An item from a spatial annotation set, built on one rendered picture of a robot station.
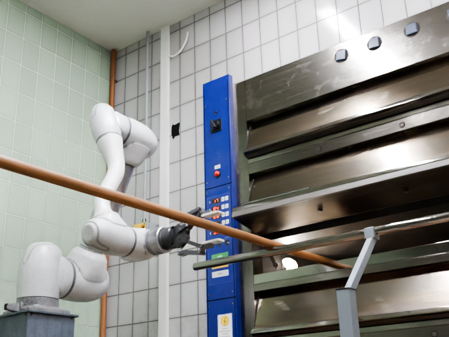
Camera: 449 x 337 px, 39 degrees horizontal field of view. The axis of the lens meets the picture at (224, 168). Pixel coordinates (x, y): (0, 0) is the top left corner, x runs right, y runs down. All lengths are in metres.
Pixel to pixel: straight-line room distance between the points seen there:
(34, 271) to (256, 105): 1.22
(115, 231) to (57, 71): 1.52
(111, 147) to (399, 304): 1.19
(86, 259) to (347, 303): 1.16
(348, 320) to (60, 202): 1.80
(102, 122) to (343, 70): 1.02
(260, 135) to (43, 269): 1.10
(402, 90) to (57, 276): 1.49
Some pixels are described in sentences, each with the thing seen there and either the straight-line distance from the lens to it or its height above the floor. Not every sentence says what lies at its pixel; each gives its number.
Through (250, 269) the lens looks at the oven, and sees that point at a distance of 2.72.
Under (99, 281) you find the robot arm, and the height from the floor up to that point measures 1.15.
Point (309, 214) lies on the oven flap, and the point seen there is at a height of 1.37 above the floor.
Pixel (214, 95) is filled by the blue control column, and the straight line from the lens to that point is 3.07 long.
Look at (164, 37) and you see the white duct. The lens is 3.50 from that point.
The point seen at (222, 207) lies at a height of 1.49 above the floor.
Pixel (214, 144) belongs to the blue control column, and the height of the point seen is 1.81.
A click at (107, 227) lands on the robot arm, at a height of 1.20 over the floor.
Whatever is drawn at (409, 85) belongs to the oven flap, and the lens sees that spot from 2.60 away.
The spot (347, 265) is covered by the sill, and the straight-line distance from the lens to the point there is 2.49.
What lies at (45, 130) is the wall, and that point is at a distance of 3.26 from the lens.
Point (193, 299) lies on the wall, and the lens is 2.89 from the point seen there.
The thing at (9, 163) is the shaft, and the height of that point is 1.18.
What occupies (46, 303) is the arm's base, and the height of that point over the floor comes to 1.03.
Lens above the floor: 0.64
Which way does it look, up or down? 21 degrees up
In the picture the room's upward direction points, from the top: 2 degrees counter-clockwise
